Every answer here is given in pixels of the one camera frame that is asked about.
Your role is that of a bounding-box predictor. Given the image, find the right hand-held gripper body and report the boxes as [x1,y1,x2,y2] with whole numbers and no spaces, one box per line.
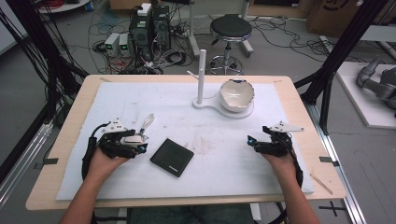
[261,120,305,158]

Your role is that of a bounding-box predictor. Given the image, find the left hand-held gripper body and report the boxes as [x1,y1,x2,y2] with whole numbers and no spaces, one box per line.
[90,118,145,160]

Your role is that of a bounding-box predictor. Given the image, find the white key fob with loop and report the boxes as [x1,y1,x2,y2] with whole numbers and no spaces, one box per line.
[122,113,156,146]

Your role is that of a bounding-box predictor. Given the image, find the person's left hand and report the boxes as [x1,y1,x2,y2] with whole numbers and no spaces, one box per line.
[87,147,131,185]

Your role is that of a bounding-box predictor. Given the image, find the person's right hand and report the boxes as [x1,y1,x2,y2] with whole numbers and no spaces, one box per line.
[260,151,299,189]

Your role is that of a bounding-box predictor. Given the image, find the black wallet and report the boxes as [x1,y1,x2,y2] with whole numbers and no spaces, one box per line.
[149,137,195,178]

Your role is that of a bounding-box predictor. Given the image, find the white shell-shaped bowl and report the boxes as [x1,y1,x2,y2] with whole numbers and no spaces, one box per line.
[219,78,256,113]

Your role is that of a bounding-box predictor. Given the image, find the black tape strip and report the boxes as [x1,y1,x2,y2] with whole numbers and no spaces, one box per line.
[33,157,60,171]
[318,156,341,168]

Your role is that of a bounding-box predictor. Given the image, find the white foam mat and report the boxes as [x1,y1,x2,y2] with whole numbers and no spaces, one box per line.
[55,81,315,202]

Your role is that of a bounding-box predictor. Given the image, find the thin wooden stick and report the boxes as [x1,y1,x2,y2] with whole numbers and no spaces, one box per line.
[309,173,334,196]

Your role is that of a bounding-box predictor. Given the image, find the wooden table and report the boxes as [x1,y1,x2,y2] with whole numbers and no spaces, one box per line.
[25,74,347,212]

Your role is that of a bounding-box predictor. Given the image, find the person's legs in jeans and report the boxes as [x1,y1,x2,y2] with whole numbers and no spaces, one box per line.
[126,203,257,224]

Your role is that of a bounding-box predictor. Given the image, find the grey power supply unit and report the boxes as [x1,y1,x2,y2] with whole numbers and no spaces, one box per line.
[104,32,121,58]
[119,33,132,58]

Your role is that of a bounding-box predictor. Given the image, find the white platform board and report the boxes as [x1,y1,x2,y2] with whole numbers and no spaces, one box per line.
[335,61,396,131]

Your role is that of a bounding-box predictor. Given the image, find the black computer tower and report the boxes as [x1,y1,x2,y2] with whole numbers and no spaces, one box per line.
[128,3,154,63]
[151,4,172,52]

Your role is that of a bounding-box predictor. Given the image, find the black round stool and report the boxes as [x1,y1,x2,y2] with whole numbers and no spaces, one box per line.
[207,13,254,76]

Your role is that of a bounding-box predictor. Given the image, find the white metal stand leg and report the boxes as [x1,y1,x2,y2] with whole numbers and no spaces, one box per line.
[185,0,202,60]

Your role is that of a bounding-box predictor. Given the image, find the cardboard box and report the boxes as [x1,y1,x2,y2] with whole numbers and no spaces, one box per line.
[305,0,396,39]

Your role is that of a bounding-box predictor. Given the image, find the round white table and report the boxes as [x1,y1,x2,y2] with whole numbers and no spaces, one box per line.
[35,0,92,15]

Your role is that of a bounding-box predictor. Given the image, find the left hand-held gripper cable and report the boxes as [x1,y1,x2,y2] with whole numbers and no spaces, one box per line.
[80,122,110,182]

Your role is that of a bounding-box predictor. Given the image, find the hand-held gripper cable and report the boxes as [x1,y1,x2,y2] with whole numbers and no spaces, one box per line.
[284,133,304,189]
[80,122,110,182]

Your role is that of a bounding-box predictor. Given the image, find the right hand-held gripper cable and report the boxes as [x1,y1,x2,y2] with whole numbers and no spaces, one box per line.
[284,133,304,189]

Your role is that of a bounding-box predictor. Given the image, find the aluminium rail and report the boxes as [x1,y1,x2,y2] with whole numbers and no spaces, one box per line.
[304,102,369,224]
[0,121,54,208]

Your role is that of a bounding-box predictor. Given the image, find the tangle of floor cables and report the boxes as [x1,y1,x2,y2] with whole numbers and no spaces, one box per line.
[87,6,195,76]

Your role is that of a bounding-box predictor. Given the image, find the white stand with post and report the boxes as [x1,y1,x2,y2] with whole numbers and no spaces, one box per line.
[186,49,255,120]

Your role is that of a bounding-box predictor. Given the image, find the long black floor cable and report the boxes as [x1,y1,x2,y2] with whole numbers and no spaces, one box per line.
[248,16,368,63]

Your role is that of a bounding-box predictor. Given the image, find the black metal frame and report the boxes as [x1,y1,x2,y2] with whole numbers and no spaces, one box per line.
[293,0,386,136]

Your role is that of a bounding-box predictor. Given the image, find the black frame with cable bundle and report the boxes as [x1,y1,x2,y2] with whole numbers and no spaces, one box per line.
[0,0,90,185]

